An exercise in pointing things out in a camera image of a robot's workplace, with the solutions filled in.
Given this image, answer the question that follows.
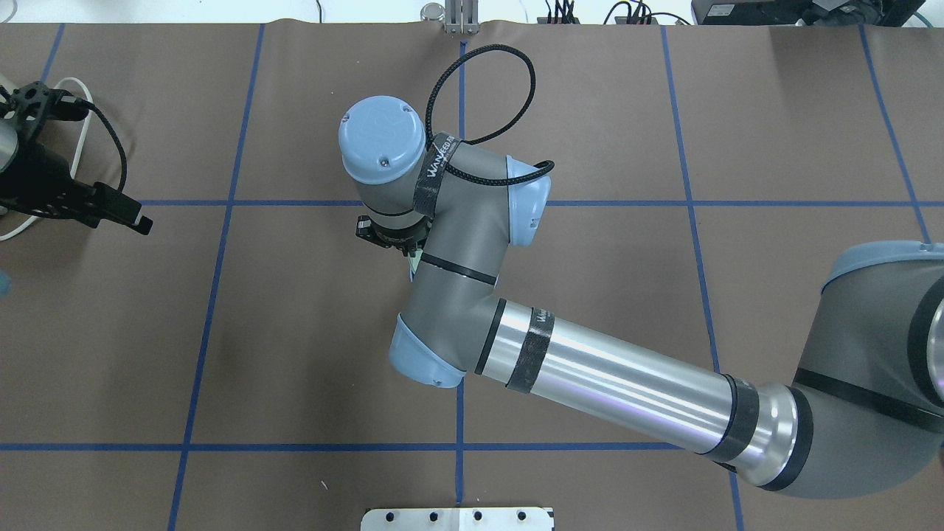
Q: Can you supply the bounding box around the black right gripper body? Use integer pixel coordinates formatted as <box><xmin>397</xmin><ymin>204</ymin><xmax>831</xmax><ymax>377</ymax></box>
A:
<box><xmin>356</xmin><ymin>215</ymin><xmax>431</xmax><ymax>256</ymax></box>

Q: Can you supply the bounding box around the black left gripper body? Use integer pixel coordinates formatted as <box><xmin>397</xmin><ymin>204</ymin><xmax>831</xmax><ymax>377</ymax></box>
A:
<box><xmin>1</xmin><ymin>81</ymin><xmax>154</xmax><ymax>235</ymax></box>

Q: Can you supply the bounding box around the green bowl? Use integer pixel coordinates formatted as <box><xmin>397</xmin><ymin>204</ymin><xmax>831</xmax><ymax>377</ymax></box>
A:
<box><xmin>406</xmin><ymin>249</ymin><xmax>423</xmax><ymax>282</ymax></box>

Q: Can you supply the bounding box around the blue bowl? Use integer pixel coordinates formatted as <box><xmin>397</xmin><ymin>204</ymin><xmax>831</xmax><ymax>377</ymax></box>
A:
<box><xmin>0</xmin><ymin>270</ymin><xmax>13</xmax><ymax>299</ymax></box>

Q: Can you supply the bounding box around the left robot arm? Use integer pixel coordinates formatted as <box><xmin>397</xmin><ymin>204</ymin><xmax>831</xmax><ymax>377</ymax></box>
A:
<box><xmin>1</xmin><ymin>81</ymin><xmax>154</xmax><ymax>235</ymax></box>

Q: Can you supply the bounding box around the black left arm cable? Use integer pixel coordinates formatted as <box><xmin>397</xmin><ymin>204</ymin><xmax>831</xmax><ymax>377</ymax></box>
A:
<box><xmin>62</xmin><ymin>93</ymin><xmax>129</xmax><ymax>200</ymax></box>

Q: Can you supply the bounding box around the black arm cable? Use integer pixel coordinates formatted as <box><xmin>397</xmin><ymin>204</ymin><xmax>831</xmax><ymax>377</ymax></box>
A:
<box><xmin>62</xmin><ymin>93</ymin><xmax>129</xmax><ymax>200</ymax></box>
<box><xmin>423</xmin><ymin>44</ymin><xmax>555</xmax><ymax>186</ymax></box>

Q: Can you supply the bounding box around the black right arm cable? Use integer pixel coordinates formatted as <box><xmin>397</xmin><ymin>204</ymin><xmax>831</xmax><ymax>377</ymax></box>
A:
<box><xmin>423</xmin><ymin>44</ymin><xmax>555</xmax><ymax>186</ymax></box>

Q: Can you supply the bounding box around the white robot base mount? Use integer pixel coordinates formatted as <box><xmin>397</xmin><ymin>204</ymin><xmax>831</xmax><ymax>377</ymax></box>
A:
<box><xmin>360</xmin><ymin>507</ymin><xmax>556</xmax><ymax>530</ymax></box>

